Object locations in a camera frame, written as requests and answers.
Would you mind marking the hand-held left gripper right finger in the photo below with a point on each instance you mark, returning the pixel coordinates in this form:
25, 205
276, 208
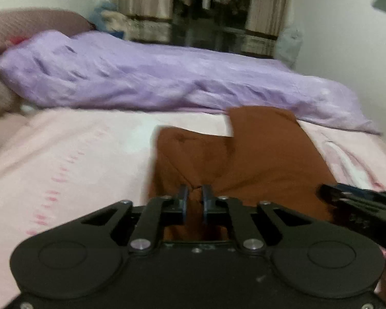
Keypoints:
207, 206

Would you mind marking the purple duvet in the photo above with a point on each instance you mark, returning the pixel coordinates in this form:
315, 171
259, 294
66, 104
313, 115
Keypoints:
148, 74

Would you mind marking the dark window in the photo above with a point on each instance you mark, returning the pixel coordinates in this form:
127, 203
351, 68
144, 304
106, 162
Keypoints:
212, 29

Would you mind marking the dusty pink pillow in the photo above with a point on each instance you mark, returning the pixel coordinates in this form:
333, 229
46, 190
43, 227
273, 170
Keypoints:
3, 135

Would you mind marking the brown patterned pillow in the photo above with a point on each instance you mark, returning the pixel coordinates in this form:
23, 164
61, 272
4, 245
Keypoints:
41, 21

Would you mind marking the striped beige curtain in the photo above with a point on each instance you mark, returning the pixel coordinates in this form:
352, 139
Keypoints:
267, 16
141, 3

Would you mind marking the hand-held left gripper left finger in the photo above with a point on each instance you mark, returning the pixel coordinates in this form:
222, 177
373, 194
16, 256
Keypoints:
184, 206

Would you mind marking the beige plush toy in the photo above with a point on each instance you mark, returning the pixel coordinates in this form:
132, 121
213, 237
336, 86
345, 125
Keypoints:
119, 24

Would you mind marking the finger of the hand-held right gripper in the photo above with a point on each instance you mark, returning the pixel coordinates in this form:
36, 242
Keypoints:
334, 193

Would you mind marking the grey crumpled cloth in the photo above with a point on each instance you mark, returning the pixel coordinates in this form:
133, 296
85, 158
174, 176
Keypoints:
0, 95

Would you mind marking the small red cloth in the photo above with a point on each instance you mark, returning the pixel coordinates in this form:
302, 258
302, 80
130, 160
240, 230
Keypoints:
16, 40

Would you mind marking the pink bed sheet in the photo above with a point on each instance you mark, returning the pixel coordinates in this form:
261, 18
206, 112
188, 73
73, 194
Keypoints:
83, 154

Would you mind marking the blue plush toy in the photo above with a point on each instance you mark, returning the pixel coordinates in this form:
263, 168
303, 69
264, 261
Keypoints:
103, 13

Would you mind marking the brown garment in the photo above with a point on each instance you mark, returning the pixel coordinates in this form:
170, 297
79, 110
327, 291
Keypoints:
270, 161

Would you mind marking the white plastic bag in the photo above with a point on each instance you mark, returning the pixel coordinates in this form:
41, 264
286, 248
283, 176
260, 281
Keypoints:
288, 48

